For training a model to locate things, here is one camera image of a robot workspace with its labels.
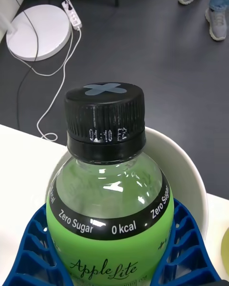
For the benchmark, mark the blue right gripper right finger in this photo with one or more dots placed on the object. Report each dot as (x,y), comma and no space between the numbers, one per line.
(188,255)

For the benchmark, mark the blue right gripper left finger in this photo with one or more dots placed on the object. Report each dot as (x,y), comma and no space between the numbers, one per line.
(35,262)

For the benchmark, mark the green bottle taped black cap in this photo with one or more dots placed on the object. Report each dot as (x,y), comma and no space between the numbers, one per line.
(107,195)

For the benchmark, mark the grey plastic bin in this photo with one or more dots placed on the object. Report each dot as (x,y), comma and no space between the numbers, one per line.
(190,183)

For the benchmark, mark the white round stand base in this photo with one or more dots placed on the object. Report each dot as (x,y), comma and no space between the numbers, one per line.
(43,33)

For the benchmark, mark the white power strip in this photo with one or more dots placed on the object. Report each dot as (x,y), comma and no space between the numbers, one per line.
(72,15)

